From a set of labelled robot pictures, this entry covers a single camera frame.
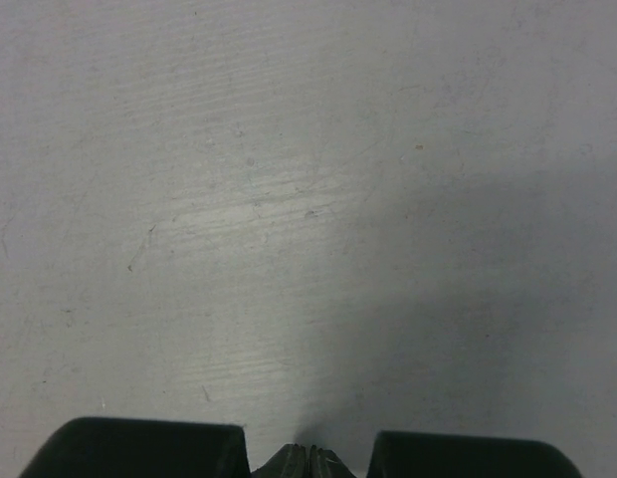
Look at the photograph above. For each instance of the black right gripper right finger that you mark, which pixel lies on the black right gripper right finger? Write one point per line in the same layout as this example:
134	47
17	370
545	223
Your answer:
324	463

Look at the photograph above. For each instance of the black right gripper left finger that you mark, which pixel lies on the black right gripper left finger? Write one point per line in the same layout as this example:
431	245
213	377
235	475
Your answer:
290	461

